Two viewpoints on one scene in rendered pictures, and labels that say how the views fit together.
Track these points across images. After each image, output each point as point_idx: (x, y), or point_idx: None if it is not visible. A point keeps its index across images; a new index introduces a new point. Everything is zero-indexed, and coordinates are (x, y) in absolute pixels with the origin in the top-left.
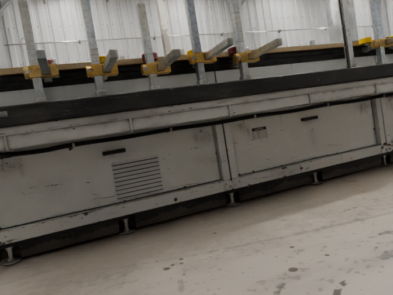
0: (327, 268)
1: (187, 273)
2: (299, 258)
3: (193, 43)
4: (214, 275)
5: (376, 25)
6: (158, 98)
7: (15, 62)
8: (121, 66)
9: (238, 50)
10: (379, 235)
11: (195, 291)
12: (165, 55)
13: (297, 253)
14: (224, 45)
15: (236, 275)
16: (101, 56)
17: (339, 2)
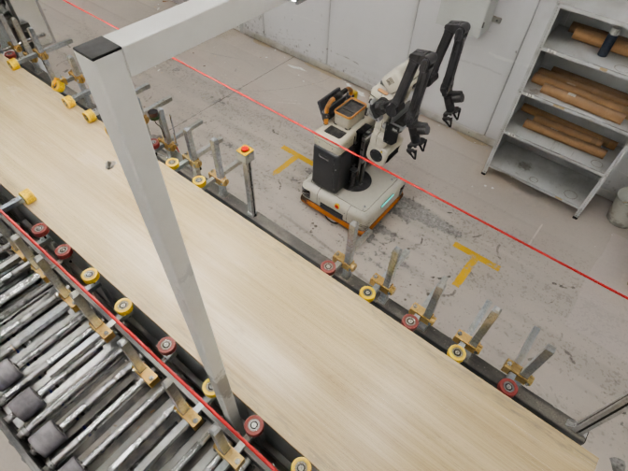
0: (423, 282)
1: (449, 336)
2: (417, 293)
3: (392, 279)
4: (446, 322)
5: (222, 166)
6: None
7: None
8: None
9: (351, 261)
10: (382, 267)
11: (461, 324)
12: (226, 395)
13: (411, 295)
14: (406, 257)
15: (441, 314)
16: (460, 346)
17: (249, 168)
